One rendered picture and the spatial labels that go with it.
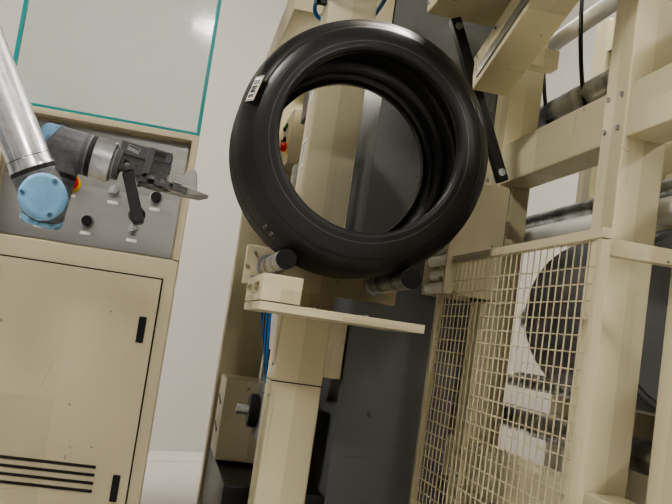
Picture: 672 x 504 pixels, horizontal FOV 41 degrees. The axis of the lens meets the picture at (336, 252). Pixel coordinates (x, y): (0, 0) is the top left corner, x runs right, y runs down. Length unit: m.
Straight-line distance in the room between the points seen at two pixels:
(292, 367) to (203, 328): 2.82
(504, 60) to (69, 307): 1.35
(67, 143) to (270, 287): 0.52
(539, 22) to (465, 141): 0.35
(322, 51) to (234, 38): 3.32
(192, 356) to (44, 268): 2.54
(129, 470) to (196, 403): 2.52
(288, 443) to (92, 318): 0.68
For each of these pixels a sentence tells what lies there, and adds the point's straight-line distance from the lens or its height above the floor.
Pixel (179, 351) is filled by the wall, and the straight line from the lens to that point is 5.00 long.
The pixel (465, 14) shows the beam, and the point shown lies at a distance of 2.44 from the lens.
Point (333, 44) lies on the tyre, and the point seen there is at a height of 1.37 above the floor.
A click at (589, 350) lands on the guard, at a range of 1.54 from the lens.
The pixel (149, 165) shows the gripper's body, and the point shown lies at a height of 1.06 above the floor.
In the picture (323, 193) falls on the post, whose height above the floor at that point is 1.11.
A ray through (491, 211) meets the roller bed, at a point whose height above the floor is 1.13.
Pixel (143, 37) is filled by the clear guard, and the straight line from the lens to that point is 2.73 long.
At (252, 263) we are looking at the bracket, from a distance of 2.24.
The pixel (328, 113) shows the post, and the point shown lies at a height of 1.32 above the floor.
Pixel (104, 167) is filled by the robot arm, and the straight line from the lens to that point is 1.96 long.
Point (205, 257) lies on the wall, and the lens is 5.05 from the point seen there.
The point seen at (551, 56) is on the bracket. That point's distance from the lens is 2.35.
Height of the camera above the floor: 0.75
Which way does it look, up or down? 5 degrees up
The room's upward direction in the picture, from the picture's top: 8 degrees clockwise
